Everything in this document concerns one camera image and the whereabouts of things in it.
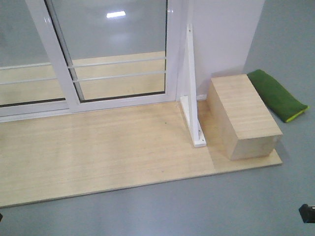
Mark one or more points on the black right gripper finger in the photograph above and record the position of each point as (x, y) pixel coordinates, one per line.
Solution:
(307, 213)

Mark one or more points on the white framed sliding glass door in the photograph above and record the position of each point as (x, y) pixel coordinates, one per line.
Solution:
(112, 53)

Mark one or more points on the fixed glass door panel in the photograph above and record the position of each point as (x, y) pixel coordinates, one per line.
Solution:
(29, 85)

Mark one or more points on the light wooden base platform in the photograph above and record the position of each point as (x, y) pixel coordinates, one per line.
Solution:
(50, 158)

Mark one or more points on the light wooden box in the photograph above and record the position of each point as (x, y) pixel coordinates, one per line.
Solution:
(246, 127)

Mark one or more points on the green sandbag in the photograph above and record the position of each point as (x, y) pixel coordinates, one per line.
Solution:
(276, 97)

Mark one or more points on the white triangular support bracket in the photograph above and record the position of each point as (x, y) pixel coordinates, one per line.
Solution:
(188, 98)

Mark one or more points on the white wall panel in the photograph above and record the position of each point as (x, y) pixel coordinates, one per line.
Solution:
(223, 31)

